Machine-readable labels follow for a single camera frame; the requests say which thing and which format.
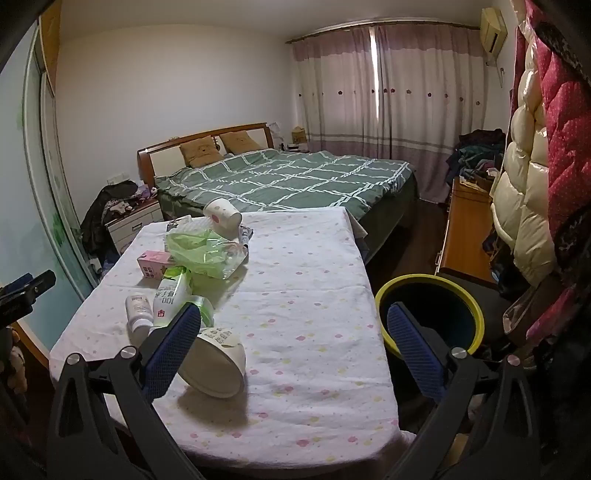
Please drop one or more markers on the green plastic bag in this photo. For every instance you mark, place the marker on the green plastic bag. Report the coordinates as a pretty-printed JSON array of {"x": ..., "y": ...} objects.
[{"x": 194, "y": 251}]

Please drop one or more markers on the white green tube bottle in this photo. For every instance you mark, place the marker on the white green tube bottle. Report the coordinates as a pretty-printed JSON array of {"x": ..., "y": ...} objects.
[{"x": 173, "y": 293}]

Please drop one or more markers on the white nightstand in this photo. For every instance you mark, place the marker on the white nightstand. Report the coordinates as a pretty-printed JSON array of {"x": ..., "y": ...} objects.
[{"x": 134, "y": 226}]

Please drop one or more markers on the pink white curtains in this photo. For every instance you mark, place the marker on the pink white curtains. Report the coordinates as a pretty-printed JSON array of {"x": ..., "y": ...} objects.
[{"x": 406, "y": 92}]

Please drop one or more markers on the green white packet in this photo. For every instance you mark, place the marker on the green white packet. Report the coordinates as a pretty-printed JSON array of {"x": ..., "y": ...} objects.
[{"x": 205, "y": 311}]

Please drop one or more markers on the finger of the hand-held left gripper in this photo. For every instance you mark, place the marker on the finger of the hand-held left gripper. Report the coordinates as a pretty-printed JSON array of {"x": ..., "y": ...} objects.
[{"x": 27, "y": 288}]

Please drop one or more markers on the red dotted padded coat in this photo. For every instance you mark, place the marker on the red dotted padded coat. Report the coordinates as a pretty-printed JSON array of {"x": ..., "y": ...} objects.
[{"x": 568, "y": 138}]

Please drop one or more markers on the wall air conditioner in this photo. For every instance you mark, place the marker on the wall air conditioner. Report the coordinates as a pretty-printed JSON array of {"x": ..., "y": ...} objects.
[{"x": 493, "y": 30}]

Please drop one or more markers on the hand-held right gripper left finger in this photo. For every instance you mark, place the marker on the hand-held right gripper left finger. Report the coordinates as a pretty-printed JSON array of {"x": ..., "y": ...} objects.
[{"x": 173, "y": 344}]

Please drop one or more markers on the brown bear pillow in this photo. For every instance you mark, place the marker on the brown bear pillow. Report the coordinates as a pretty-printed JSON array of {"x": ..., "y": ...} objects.
[
  {"x": 201, "y": 152},
  {"x": 240, "y": 142}
]

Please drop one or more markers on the white paper bowl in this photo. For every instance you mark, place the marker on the white paper bowl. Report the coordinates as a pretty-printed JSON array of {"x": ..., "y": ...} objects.
[{"x": 217, "y": 369}]

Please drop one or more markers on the pile of mixed clothes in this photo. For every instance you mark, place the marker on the pile of mixed clothes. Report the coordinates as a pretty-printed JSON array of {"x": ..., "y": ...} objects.
[{"x": 475, "y": 152}]

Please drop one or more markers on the white plastic bottle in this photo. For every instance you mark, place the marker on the white plastic bottle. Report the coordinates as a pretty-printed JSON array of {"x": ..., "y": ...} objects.
[{"x": 138, "y": 314}]

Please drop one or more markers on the sliding door wardrobe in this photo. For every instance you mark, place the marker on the sliding door wardrobe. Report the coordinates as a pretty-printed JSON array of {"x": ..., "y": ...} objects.
[{"x": 46, "y": 184}]

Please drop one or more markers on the small dark packet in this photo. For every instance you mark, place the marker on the small dark packet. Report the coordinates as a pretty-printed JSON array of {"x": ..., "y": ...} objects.
[{"x": 246, "y": 234}]

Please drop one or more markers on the small cardboard box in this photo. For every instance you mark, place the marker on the small cardboard box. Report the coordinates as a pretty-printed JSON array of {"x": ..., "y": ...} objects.
[{"x": 299, "y": 135}]

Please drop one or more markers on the beige bag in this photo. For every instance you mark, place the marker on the beige bag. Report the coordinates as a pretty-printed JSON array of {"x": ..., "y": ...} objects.
[{"x": 524, "y": 309}]

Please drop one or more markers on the clear plastic wrapper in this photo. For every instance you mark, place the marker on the clear plastic wrapper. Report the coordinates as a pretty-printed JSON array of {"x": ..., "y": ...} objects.
[{"x": 233, "y": 258}]

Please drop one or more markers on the dark clothes heap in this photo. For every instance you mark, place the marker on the dark clothes heap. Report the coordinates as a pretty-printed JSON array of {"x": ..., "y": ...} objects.
[{"x": 99, "y": 217}]

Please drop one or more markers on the wooden low cabinet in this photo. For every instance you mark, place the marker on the wooden low cabinet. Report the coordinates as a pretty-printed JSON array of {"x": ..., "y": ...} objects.
[{"x": 464, "y": 230}]

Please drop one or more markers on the cream puffer coat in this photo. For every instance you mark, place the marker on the cream puffer coat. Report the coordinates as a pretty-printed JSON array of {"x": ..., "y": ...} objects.
[{"x": 521, "y": 184}]

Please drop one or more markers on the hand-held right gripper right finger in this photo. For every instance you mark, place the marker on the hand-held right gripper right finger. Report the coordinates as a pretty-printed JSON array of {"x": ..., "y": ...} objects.
[{"x": 413, "y": 346}]

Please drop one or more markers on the pink small box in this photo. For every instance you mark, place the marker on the pink small box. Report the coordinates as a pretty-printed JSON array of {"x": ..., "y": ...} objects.
[{"x": 152, "y": 263}]

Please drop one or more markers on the green checked bed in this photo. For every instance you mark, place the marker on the green checked bed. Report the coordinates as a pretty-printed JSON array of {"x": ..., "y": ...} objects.
[{"x": 295, "y": 177}]

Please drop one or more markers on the white dotted paper cup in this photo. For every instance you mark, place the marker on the white dotted paper cup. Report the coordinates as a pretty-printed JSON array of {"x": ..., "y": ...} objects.
[{"x": 221, "y": 217}]

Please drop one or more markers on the yellow rimmed dark bin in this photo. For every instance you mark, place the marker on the yellow rimmed dark bin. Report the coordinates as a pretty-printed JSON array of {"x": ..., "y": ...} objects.
[{"x": 461, "y": 295}]

